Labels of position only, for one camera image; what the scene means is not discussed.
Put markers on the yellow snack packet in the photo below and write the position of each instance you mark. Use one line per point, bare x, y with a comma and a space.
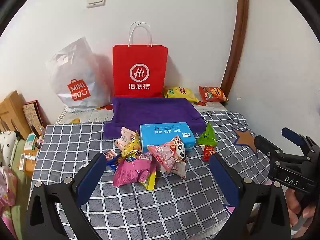
131, 147

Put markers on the small red snack packet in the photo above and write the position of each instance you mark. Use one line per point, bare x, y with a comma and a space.
208, 152

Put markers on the purple towel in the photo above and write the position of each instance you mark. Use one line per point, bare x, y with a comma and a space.
150, 110

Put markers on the red chip bag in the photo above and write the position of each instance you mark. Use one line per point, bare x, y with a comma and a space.
212, 93

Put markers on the white fruit-print sheet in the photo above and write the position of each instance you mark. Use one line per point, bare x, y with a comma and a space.
95, 116

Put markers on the yellow-green snack packet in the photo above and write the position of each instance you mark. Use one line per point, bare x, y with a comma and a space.
151, 180

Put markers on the white floral cloth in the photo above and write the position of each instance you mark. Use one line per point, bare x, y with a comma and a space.
7, 147

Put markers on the pink cloth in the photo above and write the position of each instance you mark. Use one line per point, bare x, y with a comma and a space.
6, 187

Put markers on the person's right hand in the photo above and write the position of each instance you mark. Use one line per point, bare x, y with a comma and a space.
293, 203

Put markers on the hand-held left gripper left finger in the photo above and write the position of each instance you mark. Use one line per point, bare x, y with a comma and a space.
92, 172

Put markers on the pink panda snack packet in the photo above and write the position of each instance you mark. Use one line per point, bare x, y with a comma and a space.
170, 157

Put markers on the blue snack packet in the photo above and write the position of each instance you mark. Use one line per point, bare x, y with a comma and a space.
113, 164

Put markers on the wooden box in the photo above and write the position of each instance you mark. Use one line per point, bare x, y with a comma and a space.
15, 110

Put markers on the green snack packet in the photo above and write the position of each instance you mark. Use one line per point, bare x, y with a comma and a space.
207, 136

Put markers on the blue tissue pack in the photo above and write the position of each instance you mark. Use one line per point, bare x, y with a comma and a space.
162, 132

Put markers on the patterned cardboard box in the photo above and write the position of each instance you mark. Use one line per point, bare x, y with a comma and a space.
31, 115

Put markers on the white plastic bag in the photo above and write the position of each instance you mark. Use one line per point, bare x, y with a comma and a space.
75, 65

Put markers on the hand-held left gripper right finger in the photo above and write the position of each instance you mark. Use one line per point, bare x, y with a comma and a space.
225, 177

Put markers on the magenta snack packet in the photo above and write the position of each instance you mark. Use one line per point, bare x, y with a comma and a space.
130, 172

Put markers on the grey checked bed sheet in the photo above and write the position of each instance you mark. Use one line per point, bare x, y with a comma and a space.
175, 205

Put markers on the pale pink snack packet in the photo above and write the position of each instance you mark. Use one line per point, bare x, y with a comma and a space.
123, 137

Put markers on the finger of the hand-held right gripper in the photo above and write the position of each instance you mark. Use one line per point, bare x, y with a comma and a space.
291, 135
265, 145

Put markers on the brown door frame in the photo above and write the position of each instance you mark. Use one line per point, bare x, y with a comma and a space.
237, 42

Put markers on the red paper bag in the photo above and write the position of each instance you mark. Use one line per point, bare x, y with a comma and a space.
140, 60

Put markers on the yellow chip bag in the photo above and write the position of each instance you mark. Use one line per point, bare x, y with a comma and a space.
180, 93

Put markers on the white light switch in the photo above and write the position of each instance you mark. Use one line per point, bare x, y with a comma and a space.
96, 0

